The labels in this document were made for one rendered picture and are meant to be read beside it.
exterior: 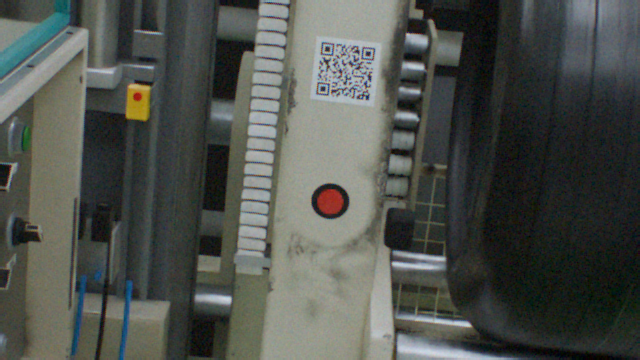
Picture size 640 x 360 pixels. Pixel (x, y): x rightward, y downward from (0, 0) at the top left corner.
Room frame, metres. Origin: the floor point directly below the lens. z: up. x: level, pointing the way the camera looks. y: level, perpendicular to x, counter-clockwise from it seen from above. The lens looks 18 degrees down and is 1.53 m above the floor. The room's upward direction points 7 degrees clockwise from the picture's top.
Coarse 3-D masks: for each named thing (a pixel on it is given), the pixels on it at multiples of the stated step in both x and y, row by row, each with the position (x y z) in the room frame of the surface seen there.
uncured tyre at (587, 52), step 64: (512, 0) 1.32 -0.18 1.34; (576, 0) 1.27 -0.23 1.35; (512, 64) 1.27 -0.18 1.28; (576, 64) 1.24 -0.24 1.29; (512, 128) 1.25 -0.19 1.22; (576, 128) 1.22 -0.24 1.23; (448, 192) 1.63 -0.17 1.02; (512, 192) 1.24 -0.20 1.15; (576, 192) 1.21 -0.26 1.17; (448, 256) 1.50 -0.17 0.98; (512, 256) 1.25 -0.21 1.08; (576, 256) 1.23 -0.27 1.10; (512, 320) 1.29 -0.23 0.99; (576, 320) 1.27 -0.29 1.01
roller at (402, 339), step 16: (400, 336) 1.36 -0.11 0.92; (416, 336) 1.37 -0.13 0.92; (400, 352) 1.34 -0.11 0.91; (416, 352) 1.34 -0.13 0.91; (432, 352) 1.35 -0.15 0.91; (448, 352) 1.35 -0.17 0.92; (464, 352) 1.35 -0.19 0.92; (480, 352) 1.35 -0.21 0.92; (496, 352) 1.35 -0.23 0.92; (512, 352) 1.36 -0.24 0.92; (528, 352) 1.36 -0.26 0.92; (544, 352) 1.36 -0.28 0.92
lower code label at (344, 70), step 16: (320, 48) 1.42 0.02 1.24; (336, 48) 1.42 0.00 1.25; (352, 48) 1.42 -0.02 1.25; (368, 48) 1.42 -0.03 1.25; (320, 64) 1.42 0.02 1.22; (336, 64) 1.42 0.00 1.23; (352, 64) 1.42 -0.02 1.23; (368, 64) 1.42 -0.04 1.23; (320, 80) 1.42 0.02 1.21; (336, 80) 1.42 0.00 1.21; (352, 80) 1.42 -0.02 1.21; (368, 80) 1.42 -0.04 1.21; (320, 96) 1.42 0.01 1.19; (336, 96) 1.42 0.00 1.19; (352, 96) 1.42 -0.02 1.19; (368, 96) 1.42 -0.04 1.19
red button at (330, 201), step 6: (324, 192) 1.42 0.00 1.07; (330, 192) 1.41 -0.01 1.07; (336, 192) 1.42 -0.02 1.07; (318, 198) 1.42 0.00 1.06; (324, 198) 1.41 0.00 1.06; (330, 198) 1.41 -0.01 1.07; (336, 198) 1.41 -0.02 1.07; (318, 204) 1.42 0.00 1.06; (324, 204) 1.41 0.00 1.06; (330, 204) 1.41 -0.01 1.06; (336, 204) 1.41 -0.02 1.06; (324, 210) 1.41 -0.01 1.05; (330, 210) 1.41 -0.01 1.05; (336, 210) 1.41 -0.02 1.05
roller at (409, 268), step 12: (396, 252) 1.64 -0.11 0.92; (408, 252) 1.65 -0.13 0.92; (396, 264) 1.62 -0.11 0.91; (408, 264) 1.63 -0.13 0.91; (420, 264) 1.63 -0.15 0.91; (432, 264) 1.63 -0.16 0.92; (444, 264) 1.63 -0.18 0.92; (396, 276) 1.62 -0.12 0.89; (408, 276) 1.62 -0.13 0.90; (420, 276) 1.62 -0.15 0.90; (432, 276) 1.62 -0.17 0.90; (444, 276) 1.62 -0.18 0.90; (444, 288) 1.63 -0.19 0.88
